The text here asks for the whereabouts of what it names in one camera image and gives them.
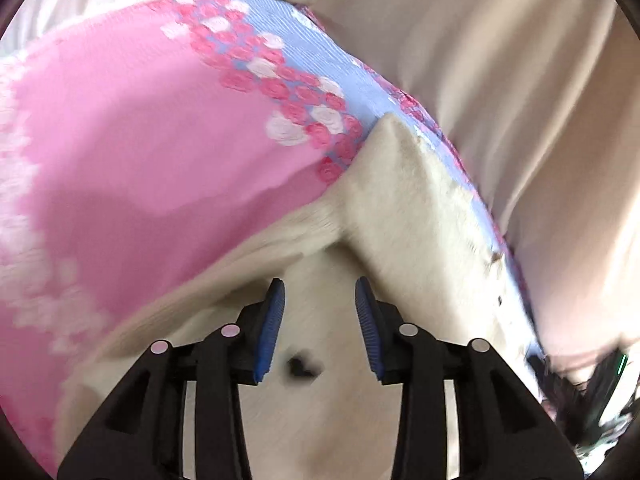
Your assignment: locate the cream knitted sweater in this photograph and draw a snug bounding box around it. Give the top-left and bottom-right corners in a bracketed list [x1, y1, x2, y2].
[52, 112, 543, 480]

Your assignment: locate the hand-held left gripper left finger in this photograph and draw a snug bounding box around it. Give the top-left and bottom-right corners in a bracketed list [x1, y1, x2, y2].
[57, 278, 287, 480]

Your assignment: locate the beige draped curtain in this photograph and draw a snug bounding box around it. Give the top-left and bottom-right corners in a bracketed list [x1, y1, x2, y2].
[240, 0, 640, 386]

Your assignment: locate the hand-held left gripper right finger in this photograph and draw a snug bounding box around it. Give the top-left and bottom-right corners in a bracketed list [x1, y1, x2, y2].
[355, 277, 583, 480]

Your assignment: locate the pink floral bedsheet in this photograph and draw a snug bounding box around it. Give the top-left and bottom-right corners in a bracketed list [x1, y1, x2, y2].
[0, 0, 551, 476]

